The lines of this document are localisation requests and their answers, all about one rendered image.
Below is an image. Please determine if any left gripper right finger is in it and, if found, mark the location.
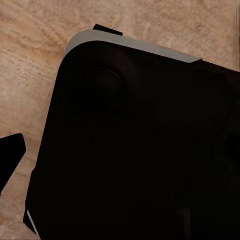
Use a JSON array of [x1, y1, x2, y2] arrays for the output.
[[224, 133, 240, 173]]

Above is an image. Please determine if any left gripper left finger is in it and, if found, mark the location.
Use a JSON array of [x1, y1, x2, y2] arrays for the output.
[[0, 133, 26, 193]]

